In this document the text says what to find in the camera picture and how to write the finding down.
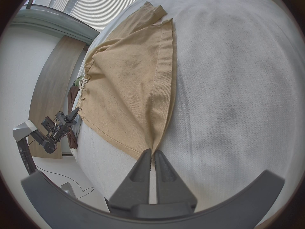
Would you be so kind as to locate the tan shorts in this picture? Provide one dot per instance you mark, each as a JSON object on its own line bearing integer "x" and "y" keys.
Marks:
{"x": 128, "y": 85}

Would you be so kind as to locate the brown garment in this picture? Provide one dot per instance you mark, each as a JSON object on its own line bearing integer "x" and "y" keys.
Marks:
{"x": 72, "y": 96}

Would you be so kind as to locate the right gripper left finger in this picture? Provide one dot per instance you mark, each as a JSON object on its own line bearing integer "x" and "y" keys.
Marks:
{"x": 133, "y": 185}

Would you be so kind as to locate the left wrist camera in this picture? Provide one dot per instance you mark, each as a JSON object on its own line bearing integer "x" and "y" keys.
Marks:
{"x": 59, "y": 115}

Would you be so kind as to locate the bed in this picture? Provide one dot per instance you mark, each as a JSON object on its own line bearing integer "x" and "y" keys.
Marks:
{"x": 226, "y": 92}

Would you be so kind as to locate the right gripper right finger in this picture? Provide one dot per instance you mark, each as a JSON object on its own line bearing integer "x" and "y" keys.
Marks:
{"x": 170, "y": 182}

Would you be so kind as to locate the green garment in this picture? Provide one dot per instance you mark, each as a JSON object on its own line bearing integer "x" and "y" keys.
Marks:
{"x": 77, "y": 81}

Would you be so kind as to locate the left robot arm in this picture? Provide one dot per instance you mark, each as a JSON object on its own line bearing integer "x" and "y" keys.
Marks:
{"x": 25, "y": 129}

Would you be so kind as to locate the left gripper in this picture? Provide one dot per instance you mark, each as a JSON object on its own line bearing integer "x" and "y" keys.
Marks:
{"x": 64, "y": 123}

